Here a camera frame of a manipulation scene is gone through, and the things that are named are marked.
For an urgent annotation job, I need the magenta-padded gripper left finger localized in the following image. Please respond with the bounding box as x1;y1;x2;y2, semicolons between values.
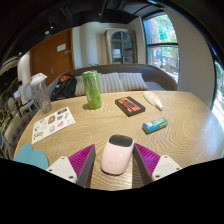
45;143;97;189

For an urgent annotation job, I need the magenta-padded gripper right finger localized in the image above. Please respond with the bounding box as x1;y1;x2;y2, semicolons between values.
133;143;184;186

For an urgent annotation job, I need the pink computer mouse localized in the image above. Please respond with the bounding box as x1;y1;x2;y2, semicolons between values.
100;134;135;176

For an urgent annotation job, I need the light blue cloud mouse pad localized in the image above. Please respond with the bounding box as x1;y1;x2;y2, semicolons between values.
12;143;50;171

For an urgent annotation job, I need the small teal box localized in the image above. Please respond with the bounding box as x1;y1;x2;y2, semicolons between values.
142;116;169;135

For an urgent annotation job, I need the white sticker sheet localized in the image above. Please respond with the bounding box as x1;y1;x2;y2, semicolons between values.
31;106;77;145

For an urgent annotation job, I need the grey tufted armchair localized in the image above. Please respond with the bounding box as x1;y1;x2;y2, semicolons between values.
3;108;38;159

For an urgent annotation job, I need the white tube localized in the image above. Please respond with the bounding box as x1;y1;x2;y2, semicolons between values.
143;90;165;112

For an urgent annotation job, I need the black and red flat box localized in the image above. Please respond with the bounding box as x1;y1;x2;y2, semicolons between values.
114;96;147;118

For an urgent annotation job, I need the clear plastic shaker bottle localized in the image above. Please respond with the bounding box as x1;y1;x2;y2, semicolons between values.
29;72;53;114

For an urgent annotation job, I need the black backpack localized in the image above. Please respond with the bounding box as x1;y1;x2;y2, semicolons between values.
50;73;78;102

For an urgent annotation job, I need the green drink can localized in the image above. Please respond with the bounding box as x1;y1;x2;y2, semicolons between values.
81;70;103;110

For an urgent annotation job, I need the striped cushion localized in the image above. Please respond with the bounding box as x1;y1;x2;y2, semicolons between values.
99;72;126;94
118;72;150;92
73;74;87;97

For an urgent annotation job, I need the group of dining chairs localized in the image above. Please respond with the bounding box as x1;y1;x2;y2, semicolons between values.
0;79;36;158

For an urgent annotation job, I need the brown curved sofa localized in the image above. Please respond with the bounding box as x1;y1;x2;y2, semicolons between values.
48;63;179;101

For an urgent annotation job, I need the black-framed window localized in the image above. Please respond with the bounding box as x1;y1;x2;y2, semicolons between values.
213;59;224;131
142;13;181;84

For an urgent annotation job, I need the brown wooden door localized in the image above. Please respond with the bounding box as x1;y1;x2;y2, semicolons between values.
29;28;75;88

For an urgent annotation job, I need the white door sign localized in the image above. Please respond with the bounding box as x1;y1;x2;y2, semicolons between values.
56;43;67;53

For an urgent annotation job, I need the wooden glass-door cabinet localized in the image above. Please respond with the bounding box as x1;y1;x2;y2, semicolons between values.
104;27;138;65

